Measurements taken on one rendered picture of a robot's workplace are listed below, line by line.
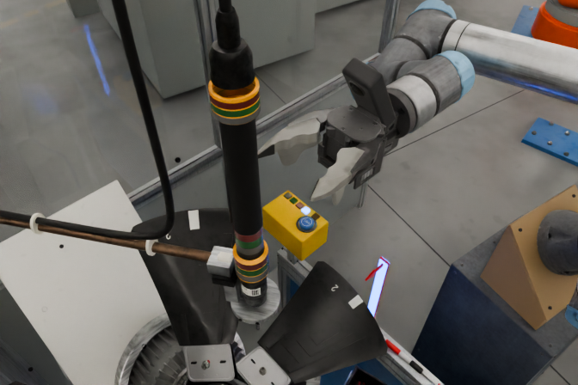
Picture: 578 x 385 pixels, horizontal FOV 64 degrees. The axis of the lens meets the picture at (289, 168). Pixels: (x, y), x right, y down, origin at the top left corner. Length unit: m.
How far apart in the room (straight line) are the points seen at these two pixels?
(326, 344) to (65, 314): 0.50
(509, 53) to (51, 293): 0.89
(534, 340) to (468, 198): 1.71
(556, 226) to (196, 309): 0.80
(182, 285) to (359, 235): 1.83
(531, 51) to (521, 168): 2.45
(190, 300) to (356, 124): 0.43
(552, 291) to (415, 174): 1.81
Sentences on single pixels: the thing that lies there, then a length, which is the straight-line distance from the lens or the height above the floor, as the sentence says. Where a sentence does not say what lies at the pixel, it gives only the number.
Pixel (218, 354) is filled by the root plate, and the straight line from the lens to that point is 0.85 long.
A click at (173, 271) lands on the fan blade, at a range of 0.83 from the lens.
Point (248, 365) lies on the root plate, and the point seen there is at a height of 1.19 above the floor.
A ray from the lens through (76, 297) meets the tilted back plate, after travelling 1.00.
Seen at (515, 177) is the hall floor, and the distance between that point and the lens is 3.14.
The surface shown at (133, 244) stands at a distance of 0.64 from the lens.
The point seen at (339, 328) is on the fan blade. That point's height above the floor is 1.17.
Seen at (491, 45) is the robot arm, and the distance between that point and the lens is 0.80.
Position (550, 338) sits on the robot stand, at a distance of 1.30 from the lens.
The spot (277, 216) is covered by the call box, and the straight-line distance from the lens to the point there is 1.24.
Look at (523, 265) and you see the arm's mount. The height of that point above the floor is 1.15.
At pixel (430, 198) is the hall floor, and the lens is 2.83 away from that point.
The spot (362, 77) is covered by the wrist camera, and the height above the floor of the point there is 1.74.
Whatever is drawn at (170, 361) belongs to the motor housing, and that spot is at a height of 1.18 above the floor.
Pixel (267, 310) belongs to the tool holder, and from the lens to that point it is 0.66.
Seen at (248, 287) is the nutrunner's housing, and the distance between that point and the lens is 0.61.
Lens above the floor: 2.04
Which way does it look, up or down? 45 degrees down
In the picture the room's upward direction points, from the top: straight up
